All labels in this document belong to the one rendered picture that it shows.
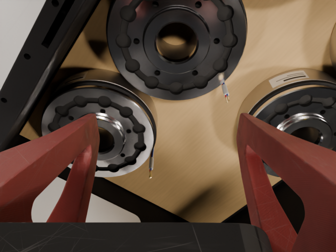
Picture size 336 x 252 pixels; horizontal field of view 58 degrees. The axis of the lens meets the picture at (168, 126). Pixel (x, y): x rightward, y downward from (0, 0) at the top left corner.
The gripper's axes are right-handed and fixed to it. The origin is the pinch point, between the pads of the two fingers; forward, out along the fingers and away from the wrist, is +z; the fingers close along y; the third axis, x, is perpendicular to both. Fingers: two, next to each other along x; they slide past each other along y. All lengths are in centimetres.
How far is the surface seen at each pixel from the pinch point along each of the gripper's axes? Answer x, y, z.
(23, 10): 2.5, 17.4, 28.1
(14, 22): 3.9, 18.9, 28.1
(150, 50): 0.8, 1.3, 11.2
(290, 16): -0.7, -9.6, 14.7
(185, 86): 4.0, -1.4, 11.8
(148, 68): 2.4, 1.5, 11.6
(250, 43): 1.6, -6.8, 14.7
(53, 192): 14.6, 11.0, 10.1
